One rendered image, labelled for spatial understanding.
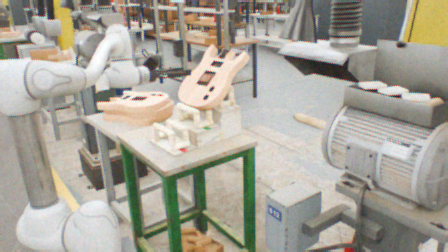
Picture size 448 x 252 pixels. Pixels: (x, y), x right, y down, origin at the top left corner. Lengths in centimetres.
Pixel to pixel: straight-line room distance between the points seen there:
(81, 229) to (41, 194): 20
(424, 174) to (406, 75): 34
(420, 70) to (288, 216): 59
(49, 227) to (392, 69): 133
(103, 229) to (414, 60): 121
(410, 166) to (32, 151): 123
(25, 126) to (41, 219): 36
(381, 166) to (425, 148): 13
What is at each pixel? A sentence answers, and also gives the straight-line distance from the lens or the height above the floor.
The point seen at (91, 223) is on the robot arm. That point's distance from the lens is 156.
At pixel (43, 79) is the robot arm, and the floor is 150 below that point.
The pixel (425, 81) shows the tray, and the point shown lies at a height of 146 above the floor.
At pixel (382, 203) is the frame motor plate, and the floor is 112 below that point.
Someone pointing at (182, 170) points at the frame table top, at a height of 91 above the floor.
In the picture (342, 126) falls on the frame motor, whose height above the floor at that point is 131.
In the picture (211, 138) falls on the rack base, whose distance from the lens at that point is 211.
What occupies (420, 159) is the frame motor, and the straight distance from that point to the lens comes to 116.
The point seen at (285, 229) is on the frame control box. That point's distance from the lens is 126.
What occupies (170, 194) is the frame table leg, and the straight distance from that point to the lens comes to 194.
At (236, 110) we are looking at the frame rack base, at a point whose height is 108.
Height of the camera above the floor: 177
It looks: 21 degrees down
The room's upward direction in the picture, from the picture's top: 2 degrees counter-clockwise
